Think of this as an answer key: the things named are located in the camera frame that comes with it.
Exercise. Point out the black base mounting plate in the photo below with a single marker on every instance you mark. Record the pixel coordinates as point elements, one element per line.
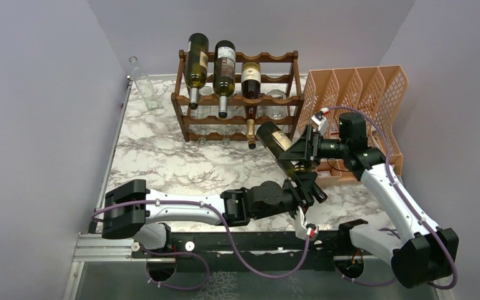
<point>192,252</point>

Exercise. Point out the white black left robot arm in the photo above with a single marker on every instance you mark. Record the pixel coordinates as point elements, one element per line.
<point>134,211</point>

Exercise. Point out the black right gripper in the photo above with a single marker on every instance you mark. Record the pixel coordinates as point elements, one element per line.
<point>305,149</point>

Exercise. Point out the aluminium frame rail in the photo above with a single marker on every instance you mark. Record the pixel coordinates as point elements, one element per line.
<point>105,269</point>

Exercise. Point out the clear bottle in lower rack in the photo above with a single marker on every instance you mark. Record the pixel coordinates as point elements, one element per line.
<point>276,112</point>

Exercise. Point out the green wine bottle far left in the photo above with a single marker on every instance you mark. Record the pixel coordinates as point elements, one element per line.
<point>196,69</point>

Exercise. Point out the green wine bottle cream label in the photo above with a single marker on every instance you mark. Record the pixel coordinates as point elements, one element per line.
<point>274,139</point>

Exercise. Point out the orange plastic file organizer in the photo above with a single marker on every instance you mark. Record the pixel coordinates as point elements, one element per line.
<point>376,91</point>

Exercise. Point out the green wine bottle white label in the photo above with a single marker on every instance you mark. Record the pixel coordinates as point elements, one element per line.
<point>224,75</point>

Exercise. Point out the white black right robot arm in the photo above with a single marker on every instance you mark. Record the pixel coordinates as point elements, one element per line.
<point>422,252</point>

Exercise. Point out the clear glass bottle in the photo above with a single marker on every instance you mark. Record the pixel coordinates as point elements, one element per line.
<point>143,84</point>

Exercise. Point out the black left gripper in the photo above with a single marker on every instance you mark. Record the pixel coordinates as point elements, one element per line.
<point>304,181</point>

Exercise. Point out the dark bottle gold foil neck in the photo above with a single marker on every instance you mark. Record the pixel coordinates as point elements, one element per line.
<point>251,89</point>

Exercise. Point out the brown wooden wine rack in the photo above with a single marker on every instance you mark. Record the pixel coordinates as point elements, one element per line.
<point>294,100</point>

